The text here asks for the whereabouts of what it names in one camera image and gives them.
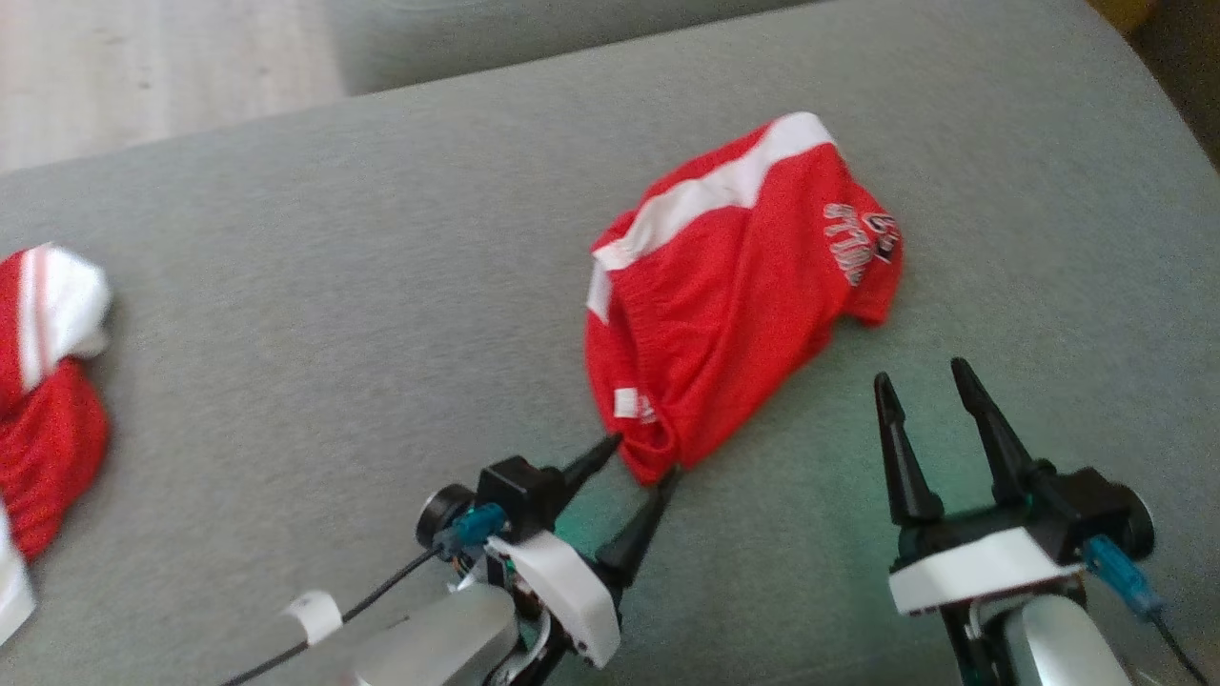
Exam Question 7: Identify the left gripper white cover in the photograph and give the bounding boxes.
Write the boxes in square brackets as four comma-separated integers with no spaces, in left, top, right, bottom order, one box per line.
[484,434,682,686]

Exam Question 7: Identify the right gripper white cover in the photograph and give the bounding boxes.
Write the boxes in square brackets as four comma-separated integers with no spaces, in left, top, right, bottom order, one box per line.
[873,358,1085,686]

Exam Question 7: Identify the red shorts with white stripe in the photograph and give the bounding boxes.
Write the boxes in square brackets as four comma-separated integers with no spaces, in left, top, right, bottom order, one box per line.
[583,111,905,486]

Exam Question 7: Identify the red white sports jersey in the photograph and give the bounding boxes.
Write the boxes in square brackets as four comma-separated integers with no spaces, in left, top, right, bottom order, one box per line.
[0,243,113,649]

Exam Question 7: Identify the grey fabric sofa seat cushion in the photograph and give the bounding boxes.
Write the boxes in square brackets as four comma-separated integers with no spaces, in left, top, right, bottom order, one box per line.
[0,0,1220,686]

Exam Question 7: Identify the yellow upholstered furniture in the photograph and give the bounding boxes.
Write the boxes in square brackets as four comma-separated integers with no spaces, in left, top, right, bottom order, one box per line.
[1087,0,1220,172]

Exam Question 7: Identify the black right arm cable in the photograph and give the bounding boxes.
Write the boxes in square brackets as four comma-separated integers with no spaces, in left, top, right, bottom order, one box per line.
[1085,535,1210,686]

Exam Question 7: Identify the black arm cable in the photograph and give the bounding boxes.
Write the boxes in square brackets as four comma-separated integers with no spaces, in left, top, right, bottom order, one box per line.
[1085,535,1210,686]
[222,505,508,686]

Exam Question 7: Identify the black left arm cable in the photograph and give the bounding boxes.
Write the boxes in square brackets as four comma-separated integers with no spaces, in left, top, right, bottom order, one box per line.
[222,505,508,686]

